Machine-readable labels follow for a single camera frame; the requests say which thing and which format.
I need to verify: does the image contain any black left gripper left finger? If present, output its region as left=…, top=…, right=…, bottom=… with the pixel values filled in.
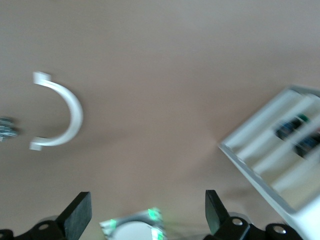
left=0, top=191, right=93, bottom=240

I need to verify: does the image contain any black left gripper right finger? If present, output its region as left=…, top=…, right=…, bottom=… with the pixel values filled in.
left=203, top=189, right=303, bottom=240

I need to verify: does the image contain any white plastic drawer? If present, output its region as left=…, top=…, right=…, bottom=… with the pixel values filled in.
left=267, top=144, right=320, bottom=214
left=241, top=117, right=320, bottom=191
left=221, top=89, right=316, bottom=166

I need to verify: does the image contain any white three-drawer cabinet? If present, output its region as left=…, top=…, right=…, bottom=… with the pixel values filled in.
left=216, top=84, right=320, bottom=240

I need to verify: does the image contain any small silver metal component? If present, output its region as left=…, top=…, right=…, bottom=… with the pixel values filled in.
left=0, top=116, right=20, bottom=143

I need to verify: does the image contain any white semicircular plastic bracket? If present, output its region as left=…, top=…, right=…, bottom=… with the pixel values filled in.
left=29, top=71, right=84, bottom=151

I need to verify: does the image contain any black push button switch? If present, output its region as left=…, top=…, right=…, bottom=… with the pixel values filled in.
left=274, top=113, right=310, bottom=141

